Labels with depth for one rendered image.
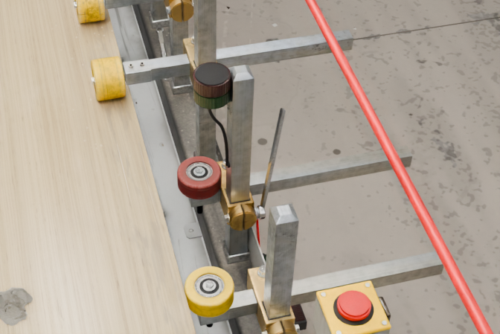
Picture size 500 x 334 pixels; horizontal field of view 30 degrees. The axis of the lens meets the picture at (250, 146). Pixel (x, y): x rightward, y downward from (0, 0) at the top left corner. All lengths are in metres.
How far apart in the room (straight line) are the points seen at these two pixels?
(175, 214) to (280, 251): 0.62
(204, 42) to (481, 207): 1.43
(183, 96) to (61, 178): 0.53
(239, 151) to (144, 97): 0.70
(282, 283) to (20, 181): 0.52
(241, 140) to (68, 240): 0.34
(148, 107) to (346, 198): 0.88
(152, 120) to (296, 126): 0.97
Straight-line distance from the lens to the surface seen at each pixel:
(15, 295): 1.54
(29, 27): 2.04
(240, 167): 1.62
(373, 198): 2.89
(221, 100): 1.48
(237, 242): 1.77
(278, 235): 1.37
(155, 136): 2.16
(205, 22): 1.71
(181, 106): 2.11
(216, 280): 1.53
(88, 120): 1.80
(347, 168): 1.77
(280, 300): 1.50
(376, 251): 2.76
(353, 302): 1.11
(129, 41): 2.42
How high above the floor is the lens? 2.13
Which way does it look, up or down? 45 degrees down
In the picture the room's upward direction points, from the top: 2 degrees clockwise
